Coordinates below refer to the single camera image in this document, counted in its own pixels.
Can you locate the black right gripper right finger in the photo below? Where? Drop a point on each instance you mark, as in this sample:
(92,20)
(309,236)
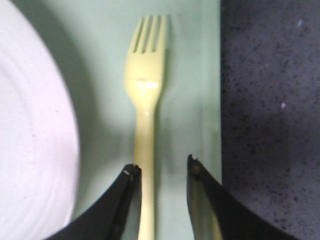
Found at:
(216,215)

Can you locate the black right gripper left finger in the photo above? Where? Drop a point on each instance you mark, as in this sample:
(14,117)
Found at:
(114,216)

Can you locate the beige round plate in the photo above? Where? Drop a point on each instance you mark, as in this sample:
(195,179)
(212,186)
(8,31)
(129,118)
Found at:
(39,143)

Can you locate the yellow plastic fork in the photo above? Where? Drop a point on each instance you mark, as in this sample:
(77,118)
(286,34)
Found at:
(143,81)

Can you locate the light green tray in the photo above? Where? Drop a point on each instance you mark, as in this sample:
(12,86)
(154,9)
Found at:
(89,40)

